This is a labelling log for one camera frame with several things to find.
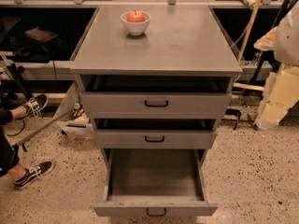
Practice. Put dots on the grey drawer cabinet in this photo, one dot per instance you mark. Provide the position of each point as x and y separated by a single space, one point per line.
183 41

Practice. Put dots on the grey bottom drawer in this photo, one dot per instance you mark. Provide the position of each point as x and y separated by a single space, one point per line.
155 183

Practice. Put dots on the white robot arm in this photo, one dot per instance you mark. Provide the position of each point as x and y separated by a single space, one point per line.
281 90

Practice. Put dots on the black sneaker lower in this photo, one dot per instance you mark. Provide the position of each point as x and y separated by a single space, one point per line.
25 176

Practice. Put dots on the white plastic bag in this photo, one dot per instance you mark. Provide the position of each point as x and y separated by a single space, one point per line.
73 119

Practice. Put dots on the black sneaker upper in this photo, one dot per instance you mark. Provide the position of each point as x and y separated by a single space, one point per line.
35 105

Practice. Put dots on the white ceramic bowl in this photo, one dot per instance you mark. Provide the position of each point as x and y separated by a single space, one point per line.
135 28

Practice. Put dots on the grey drawer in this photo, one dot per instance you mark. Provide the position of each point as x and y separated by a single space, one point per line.
155 133
155 183
108 96

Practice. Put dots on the grey middle drawer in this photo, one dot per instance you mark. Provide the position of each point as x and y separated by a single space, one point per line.
155 133

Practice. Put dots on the grey top drawer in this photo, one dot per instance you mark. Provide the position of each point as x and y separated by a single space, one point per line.
108 96

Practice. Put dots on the red apple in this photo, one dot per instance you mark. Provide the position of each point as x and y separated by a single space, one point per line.
135 16

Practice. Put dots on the black sneaker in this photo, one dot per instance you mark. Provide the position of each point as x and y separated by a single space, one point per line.
25 176
35 105

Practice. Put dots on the grey metal rod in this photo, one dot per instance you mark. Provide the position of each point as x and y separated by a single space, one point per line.
22 142

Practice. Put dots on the person leg black trousers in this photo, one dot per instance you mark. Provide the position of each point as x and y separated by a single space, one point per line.
9 164

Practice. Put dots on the wooden easel frame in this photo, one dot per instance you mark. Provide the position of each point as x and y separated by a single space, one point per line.
248 30

